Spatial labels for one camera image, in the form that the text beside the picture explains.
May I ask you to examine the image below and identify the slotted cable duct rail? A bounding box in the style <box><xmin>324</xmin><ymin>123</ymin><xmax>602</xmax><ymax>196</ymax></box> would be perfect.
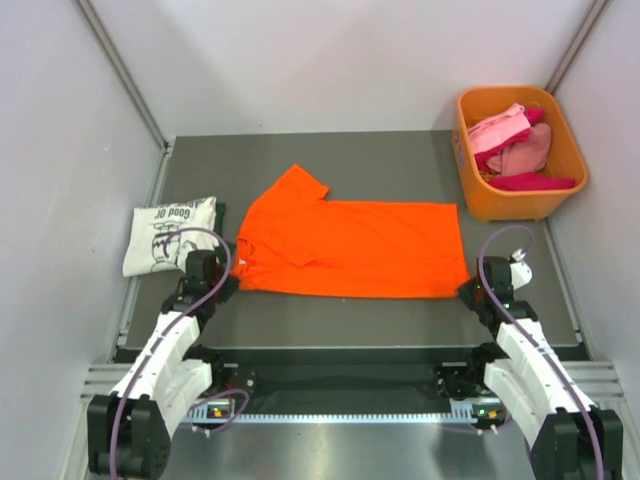
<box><xmin>181</xmin><ymin>398</ymin><xmax>509</xmax><ymax>428</ymax></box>

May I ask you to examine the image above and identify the light pink t-shirt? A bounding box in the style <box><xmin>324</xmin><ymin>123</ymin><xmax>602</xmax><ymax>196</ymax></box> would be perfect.
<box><xmin>468</xmin><ymin>103</ymin><xmax>531</xmax><ymax>154</ymax></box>

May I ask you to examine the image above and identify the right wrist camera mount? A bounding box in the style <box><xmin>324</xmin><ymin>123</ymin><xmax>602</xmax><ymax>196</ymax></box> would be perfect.
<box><xmin>508</xmin><ymin>249</ymin><xmax>533</xmax><ymax>290</ymax></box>

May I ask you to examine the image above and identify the orange plastic basket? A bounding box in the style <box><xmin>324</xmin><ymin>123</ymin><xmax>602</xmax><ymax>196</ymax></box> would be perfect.
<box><xmin>452</xmin><ymin>85</ymin><xmax>589</xmax><ymax>222</ymax></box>

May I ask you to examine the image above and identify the salmon pink t-shirt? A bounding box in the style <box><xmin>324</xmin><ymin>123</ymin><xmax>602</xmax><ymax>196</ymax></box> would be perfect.
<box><xmin>486</xmin><ymin>123</ymin><xmax>552</xmax><ymax>176</ymax></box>

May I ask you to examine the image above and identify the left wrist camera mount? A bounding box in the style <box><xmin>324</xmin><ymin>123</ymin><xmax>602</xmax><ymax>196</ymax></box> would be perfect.
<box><xmin>176</xmin><ymin>240</ymin><xmax>199</xmax><ymax>264</ymax></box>

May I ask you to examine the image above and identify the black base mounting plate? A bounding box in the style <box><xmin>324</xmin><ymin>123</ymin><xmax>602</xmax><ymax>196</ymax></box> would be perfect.
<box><xmin>216</xmin><ymin>347</ymin><xmax>488</xmax><ymax>413</ymax></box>

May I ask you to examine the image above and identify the aluminium frame extrusion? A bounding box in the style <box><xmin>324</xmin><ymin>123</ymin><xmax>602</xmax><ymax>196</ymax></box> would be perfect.
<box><xmin>80</xmin><ymin>361</ymin><xmax>624</xmax><ymax>403</ymax></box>

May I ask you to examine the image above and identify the white printed folded t-shirt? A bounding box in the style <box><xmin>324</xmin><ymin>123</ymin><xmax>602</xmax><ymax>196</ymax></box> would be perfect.
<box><xmin>122</xmin><ymin>197</ymin><xmax>219</xmax><ymax>277</ymax></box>

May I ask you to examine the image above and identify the orange t-shirt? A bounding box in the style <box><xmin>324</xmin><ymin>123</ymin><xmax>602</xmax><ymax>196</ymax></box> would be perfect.
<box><xmin>232</xmin><ymin>165</ymin><xmax>470</xmax><ymax>299</ymax></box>

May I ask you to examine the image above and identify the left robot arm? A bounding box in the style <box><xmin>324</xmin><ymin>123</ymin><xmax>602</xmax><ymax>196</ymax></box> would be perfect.
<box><xmin>87</xmin><ymin>246</ymin><xmax>249</xmax><ymax>479</ymax></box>

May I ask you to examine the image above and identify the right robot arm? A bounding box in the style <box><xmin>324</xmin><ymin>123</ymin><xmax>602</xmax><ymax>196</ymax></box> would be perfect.
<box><xmin>458</xmin><ymin>256</ymin><xmax>624</xmax><ymax>479</ymax></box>

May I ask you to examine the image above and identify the dark green folded t-shirt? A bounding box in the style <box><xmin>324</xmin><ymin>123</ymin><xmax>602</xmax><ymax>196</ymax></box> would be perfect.
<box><xmin>213</xmin><ymin>202</ymin><xmax>226</xmax><ymax>237</ymax></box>

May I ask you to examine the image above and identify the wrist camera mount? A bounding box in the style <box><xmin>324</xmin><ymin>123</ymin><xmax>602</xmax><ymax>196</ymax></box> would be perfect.
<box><xmin>508</xmin><ymin>249</ymin><xmax>533</xmax><ymax>290</ymax></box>
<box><xmin>176</xmin><ymin>240</ymin><xmax>199</xmax><ymax>264</ymax></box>

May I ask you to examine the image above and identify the magenta t-shirt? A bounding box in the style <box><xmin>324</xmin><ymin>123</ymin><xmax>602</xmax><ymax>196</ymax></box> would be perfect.
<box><xmin>472</xmin><ymin>106</ymin><xmax>576</xmax><ymax>192</ymax></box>

